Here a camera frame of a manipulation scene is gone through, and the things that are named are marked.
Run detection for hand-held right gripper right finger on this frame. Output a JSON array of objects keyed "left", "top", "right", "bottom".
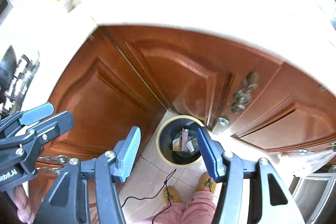
[{"left": 197, "top": 126, "right": 307, "bottom": 224}]

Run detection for white hanging cloth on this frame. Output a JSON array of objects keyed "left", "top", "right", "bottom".
[{"left": 278, "top": 147, "right": 336, "bottom": 178}]

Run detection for black cable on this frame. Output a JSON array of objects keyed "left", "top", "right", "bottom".
[{"left": 120, "top": 168, "right": 177, "bottom": 224}]

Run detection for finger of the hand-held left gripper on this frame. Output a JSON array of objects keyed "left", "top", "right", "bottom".
[
  {"left": 13, "top": 111, "right": 75, "bottom": 157},
  {"left": 0, "top": 102, "right": 55, "bottom": 136}
]

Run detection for brass cabinet handle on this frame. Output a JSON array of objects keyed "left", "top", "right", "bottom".
[
  {"left": 35, "top": 167, "right": 63, "bottom": 175},
  {"left": 36, "top": 155, "right": 71, "bottom": 164},
  {"left": 230, "top": 70, "right": 261, "bottom": 113}
]

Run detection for silver appliance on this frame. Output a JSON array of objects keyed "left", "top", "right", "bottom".
[{"left": 289, "top": 172, "right": 336, "bottom": 217}]

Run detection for person's pink pants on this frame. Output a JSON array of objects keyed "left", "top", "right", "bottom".
[{"left": 141, "top": 189, "right": 219, "bottom": 224}]

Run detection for black trash bin cream rim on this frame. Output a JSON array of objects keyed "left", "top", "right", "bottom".
[{"left": 156, "top": 115, "right": 208, "bottom": 167}]

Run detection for yellow embroidered slipper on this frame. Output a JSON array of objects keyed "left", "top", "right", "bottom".
[
  {"left": 162, "top": 186, "right": 182, "bottom": 207},
  {"left": 196, "top": 172, "right": 217, "bottom": 192}
]

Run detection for person's left hand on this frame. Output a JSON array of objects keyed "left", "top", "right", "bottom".
[{"left": 12, "top": 183, "right": 36, "bottom": 223}]

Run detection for black gas stove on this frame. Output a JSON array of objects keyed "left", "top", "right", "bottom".
[{"left": 0, "top": 54, "right": 41, "bottom": 115}]

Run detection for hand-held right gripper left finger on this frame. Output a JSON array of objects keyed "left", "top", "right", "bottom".
[{"left": 34, "top": 126, "right": 142, "bottom": 224}]

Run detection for wooden cabinet door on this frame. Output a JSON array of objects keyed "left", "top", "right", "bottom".
[
  {"left": 104, "top": 25, "right": 284, "bottom": 131},
  {"left": 28, "top": 27, "right": 170, "bottom": 214},
  {"left": 230, "top": 63, "right": 336, "bottom": 154}
]

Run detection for white and pink box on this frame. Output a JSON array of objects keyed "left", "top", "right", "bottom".
[{"left": 181, "top": 128, "right": 190, "bottom": 151}]

